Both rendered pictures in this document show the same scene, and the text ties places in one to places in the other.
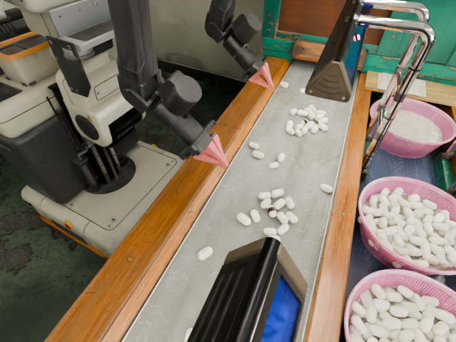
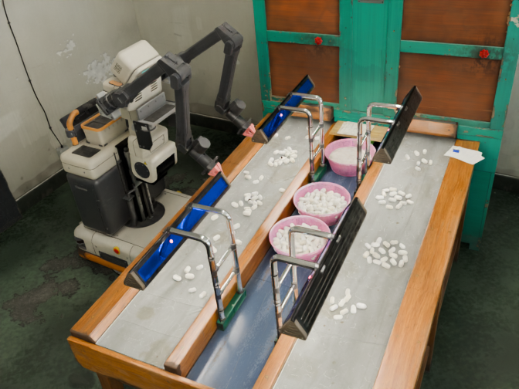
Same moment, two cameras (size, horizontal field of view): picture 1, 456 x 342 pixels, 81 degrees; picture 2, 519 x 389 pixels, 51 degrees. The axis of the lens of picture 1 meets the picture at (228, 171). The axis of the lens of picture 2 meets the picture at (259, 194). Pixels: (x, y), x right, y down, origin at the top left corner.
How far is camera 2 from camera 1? 2.00 m
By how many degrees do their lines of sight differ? 12
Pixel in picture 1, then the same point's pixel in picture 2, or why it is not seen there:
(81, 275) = not seen: hidden behind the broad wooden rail
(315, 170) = (279, 183)
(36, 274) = (86, 296)
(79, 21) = (147, 111)
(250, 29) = (239, 108)
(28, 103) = (105, 157)
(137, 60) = (184, 133)
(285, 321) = (222, 185)
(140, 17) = (187, 119)
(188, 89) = (205, 143)
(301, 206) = (266, 199)
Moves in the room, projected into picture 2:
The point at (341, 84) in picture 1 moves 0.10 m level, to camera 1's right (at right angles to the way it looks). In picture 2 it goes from (262, 137) to (284, 136)
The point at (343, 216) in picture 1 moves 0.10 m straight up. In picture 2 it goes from (284, 199) to (283, 182)
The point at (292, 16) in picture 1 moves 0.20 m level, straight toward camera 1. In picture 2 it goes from (279, 86) to (273, 102)
